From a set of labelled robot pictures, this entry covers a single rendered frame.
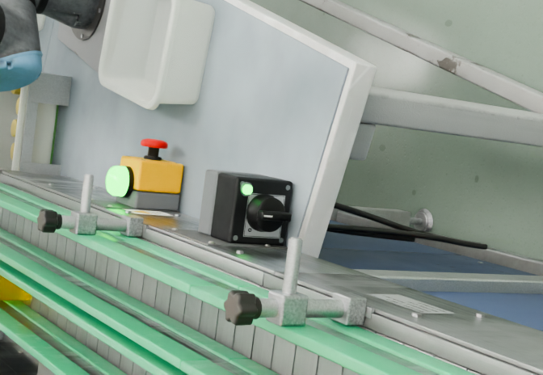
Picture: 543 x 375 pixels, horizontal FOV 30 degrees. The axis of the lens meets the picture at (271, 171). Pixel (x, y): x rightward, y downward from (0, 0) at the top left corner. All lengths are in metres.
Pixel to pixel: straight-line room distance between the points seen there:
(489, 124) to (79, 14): 0.77
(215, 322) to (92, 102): 0.78
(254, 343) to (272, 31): 0.44
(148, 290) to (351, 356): 0.52
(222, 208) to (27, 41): 0.59
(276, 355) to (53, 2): 0.94
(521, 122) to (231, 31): 0.41
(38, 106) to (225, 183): 0.76
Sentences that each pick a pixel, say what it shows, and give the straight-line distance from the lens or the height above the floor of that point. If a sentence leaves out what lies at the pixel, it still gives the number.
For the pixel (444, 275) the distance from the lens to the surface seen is 1.20.
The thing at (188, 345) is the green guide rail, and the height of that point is 0.92.
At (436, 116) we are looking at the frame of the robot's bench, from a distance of 1.31.
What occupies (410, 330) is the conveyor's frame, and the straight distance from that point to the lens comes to 0.85.
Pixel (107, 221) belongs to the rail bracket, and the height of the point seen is 0.93.
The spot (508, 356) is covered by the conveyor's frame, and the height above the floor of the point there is 0.87.
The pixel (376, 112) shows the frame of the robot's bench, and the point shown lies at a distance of 1.25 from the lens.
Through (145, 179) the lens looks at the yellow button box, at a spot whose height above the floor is 0.81.
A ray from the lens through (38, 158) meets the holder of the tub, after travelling 1.91.
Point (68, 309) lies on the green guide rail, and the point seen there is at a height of 0.96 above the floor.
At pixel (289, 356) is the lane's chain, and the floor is 0.88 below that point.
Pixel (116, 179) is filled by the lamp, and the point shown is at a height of 0.85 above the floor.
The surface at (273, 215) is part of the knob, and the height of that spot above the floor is 0.80.
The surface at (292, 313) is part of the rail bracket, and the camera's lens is 0.85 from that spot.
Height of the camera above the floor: 1.44
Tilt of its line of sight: 33 degrees down
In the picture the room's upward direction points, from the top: 84 degrees counter-clockwise
